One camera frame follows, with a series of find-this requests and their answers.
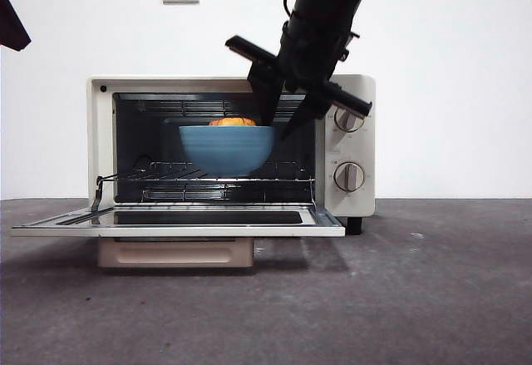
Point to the cream oven knob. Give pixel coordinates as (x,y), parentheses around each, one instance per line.
(345,123)
(350,177)

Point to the red yellow apple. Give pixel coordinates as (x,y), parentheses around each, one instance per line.
(232,122)

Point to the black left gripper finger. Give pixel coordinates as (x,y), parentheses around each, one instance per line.
(10,28)

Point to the blue ribbed bowl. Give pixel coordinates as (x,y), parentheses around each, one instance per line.
(226,149)

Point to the cream Toshiba toaster oven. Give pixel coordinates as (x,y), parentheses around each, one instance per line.
(353,203)

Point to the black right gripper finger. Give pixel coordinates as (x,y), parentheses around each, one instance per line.
(307,111)
(268,95)

